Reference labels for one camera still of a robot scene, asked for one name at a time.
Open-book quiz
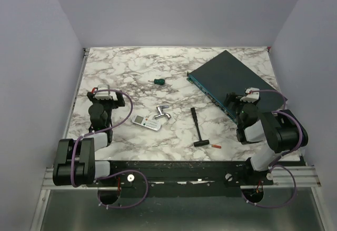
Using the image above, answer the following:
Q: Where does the white remote control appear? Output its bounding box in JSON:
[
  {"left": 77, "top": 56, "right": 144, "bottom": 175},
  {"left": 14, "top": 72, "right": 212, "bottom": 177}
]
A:
[{"left": 131, "top": 115, "right": 161, "bottom": 132}]

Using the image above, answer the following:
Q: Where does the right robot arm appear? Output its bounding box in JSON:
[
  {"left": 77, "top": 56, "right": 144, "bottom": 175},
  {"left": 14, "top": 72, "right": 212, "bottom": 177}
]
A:
[{"left": 224, "top": 88, "right": 309, "bottom": 185}]

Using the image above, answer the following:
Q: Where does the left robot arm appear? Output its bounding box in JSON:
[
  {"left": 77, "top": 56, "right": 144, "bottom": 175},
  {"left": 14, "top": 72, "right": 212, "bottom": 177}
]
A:
[{"left": 53, "top": 85, "right": 125, "bottom": 187}]

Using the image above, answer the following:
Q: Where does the red battery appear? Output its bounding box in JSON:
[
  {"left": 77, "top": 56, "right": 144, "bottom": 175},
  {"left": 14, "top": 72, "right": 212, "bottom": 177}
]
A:
[{"left": 211, "top": 144, "right": 222, "bottom": 149}]

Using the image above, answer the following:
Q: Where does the chrome faucet tap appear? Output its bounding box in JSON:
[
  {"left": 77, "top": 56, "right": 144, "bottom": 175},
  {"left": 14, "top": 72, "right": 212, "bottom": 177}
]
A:
[{"left": 154, "top": 105, "right": 171, "bottom": 119}]

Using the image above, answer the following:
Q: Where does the black hammer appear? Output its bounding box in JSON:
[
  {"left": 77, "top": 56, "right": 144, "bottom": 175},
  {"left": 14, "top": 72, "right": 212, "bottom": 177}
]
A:
[{"left": 191, "top": 107, "right": 210, "bottom": 147}]

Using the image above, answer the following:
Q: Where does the green stubby screwdriver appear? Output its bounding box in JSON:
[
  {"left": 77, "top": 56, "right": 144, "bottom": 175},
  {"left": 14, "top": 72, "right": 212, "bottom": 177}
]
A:
[{"left": 150, "top": 78, "right": 165, "bottom": 86}]

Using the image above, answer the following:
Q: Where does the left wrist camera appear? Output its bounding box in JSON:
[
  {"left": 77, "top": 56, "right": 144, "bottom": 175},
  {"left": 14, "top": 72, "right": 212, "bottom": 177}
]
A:
[{"left": 94, "top": 84, "right": 113, "bottom": 100}]

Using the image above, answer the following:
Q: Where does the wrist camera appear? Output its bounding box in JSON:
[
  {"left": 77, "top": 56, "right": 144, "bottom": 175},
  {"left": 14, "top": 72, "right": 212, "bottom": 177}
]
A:
[
  {"left": 94, "top": 84, "right": 113, "bottom": 100},
  {"left": 240, "top": 87, "right": 260, "bottom": 103}
]

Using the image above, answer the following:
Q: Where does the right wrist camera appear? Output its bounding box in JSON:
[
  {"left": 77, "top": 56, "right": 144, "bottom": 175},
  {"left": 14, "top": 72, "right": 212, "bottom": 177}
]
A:
[{"left": 240, "top": 87, "right": 260, "bottom": 103}]

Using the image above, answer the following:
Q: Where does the dark network switch box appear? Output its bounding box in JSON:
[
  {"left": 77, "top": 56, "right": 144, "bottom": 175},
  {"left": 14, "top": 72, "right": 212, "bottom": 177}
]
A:
[{"left": 187, "top": 50, "right": 284, "bottom": 123}]

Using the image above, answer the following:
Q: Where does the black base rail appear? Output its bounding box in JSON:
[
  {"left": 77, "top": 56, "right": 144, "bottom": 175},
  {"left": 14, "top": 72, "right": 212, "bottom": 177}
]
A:
[{"left": 98, "top": 161, "right": 269, "bottom": 198}]

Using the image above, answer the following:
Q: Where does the aluminium frame rail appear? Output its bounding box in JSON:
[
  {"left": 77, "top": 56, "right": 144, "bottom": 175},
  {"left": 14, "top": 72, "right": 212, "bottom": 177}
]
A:
[{"left": 42, "top": 166, "right": 322, "bottom": 190}]

